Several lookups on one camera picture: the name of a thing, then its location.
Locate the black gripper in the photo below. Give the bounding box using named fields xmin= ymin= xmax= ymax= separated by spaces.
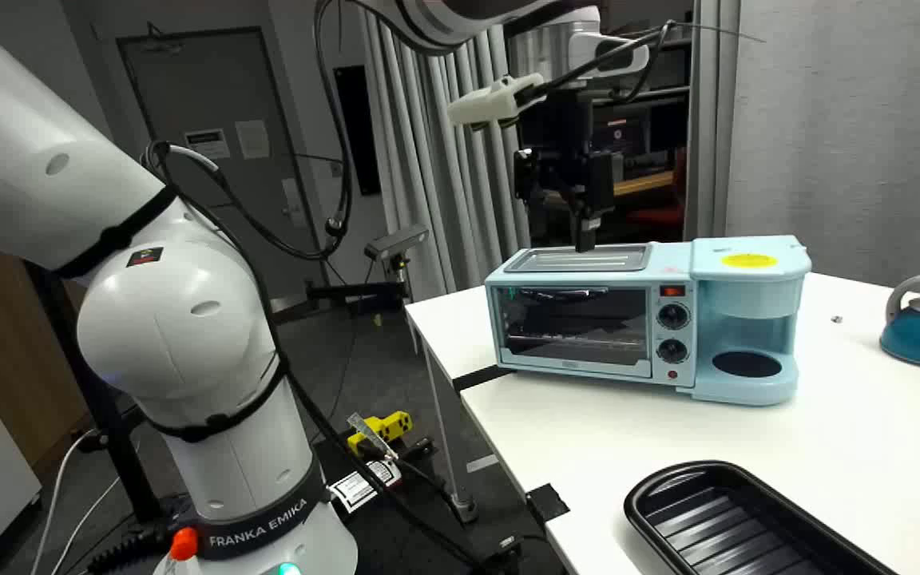
xmin=514 ymin=87 xmax=618 ymax=256

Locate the light blue toaster oven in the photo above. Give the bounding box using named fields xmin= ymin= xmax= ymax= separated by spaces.
xmin=481 ymin=233 xmax=814 ymax=410

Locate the grey metal griddle tray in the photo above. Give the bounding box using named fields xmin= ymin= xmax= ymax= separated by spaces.
xmin=502 ymin=243 xmax=656 ymax=279

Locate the grey curtain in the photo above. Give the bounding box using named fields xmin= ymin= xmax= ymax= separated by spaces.
xmin=359 ymin=7 xmax=537 ymax=303

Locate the yellow clamp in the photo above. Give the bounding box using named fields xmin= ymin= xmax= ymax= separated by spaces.
xmin=341 ymin=410 xmax=419 ymax=464

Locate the black ribbed plastic tray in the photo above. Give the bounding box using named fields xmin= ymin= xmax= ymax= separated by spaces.
xmin=622 ymin=458 xmax=902 ymax=575

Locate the grey door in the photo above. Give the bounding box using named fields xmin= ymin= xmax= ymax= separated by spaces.
xmin=114 ymin=24 xmax=325 ymax=303

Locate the orange capped white bottle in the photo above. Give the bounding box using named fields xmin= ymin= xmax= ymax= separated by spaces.
xmin=154 ymin=524 xmax=206 ymax=575

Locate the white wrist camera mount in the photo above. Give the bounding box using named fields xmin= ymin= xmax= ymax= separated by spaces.
xmin=447 ymin=70 xmax=550 ymax=130

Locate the camera on tripod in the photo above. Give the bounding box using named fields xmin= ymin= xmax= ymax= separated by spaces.
xmin=362 ymin=221 xmax=481 ymax=524

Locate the black hanging cable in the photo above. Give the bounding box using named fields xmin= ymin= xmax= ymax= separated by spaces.
xmin=148 ymin=0 xmax=362 ymax=266

